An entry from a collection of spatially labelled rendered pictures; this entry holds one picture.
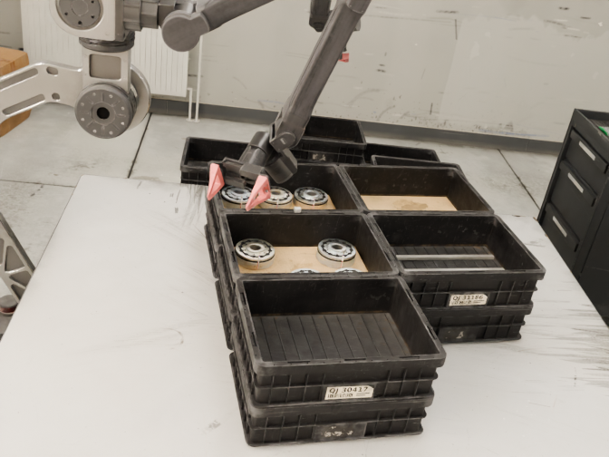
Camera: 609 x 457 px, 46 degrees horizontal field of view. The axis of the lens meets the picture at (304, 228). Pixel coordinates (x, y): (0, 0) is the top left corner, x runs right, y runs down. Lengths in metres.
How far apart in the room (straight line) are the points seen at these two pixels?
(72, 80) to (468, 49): 3.37
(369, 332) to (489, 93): 3.56
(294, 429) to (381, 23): 3.56
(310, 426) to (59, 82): 1.08
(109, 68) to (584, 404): 1.42
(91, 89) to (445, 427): 1.16
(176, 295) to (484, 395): 0.82
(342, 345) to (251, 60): 3.34
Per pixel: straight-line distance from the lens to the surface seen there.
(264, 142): 1.67
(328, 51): 1.56
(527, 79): 5.13
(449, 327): 1.89
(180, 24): 1.52
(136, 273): 2.02
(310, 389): 1.47
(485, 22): 4.92
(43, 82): 2.01
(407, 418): 1.60
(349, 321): 1.71
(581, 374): 2.01
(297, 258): 1.90
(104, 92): 1.86
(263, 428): 1.51
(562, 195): 3.40
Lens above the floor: 1.84
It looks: 30 degrees down
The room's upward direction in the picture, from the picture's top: 9 degrees clockwise
